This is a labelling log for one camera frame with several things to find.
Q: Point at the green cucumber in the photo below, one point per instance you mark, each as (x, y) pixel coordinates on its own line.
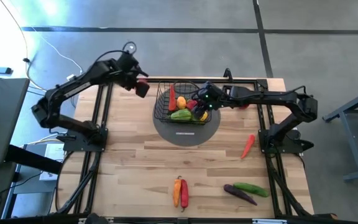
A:
(251, 189)

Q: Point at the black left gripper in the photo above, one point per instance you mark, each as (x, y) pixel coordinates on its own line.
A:
(130, 77)

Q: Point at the black table clamp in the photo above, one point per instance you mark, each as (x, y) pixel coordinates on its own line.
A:
(227, 73)

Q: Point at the small red fruit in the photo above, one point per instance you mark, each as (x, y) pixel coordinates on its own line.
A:
(244, 107)

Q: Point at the red long pepper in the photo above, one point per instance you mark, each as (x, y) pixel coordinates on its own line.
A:
(184, 194)

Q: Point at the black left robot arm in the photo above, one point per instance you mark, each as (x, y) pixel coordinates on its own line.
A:
(73, 85)

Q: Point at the white label strip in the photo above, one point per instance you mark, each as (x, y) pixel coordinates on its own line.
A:
(185, 133)

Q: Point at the white box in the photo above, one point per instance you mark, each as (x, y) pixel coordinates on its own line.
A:
(54, 152)

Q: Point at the orange-red chili pepper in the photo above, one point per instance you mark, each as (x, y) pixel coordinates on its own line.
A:
(248, 146)
(172, 99)

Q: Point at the green bell pepper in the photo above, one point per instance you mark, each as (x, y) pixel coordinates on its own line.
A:
(181, 114)

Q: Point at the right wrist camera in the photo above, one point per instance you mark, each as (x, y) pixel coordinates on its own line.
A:
(211, 87)

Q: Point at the red bell pepper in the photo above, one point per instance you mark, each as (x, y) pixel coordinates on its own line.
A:
(191, 104)

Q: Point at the black desk leg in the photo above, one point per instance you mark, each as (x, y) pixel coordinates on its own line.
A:
(33, 160)

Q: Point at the red round fruit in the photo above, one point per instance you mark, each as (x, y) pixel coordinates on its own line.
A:
(141, 81)

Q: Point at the grey round mat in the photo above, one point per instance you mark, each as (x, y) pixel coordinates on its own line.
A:
(185, 140)

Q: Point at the orange long pepper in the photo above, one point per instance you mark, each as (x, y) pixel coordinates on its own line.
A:
(176, 193)

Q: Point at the purple eggplant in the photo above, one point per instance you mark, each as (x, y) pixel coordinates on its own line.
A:
(239, 194)

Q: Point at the yellow lemon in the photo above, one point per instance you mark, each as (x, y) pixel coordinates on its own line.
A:
(181, 102)

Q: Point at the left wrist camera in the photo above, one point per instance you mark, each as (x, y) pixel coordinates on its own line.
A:
(127, 60)

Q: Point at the grey desk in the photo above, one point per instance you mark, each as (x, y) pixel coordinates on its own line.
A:
(2, 118)

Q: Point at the grey trestle table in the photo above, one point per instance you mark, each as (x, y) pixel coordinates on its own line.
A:
(351, 140)

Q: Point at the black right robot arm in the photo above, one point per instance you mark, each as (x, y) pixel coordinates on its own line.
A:
(272, 98)

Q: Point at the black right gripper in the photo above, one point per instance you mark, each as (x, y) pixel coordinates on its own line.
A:
(213, 101)

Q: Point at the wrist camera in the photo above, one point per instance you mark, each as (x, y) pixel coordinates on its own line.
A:
(211, 87)
(127, 60)

